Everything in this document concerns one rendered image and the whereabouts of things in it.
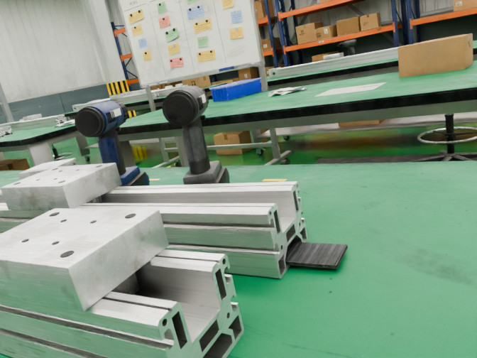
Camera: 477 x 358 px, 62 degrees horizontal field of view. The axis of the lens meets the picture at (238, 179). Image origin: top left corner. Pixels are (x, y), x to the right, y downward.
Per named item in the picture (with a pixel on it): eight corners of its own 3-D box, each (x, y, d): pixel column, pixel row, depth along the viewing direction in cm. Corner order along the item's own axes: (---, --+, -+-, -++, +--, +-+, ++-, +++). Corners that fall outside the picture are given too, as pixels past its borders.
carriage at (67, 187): (13, 224, 68) (-1, 187, 66) (66, 199, 77) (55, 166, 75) (76, 227, 60) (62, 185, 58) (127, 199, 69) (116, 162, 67)
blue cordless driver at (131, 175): (98, 216, 82) (64, 111, 76) (133, 185, 101) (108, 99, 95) (133, 211, 81) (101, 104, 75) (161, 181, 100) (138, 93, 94)
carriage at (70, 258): (-16, 314, 40) (-43, 253, 38) (72, 258, 49) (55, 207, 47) (94, 342, 32) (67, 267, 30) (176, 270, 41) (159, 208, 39)
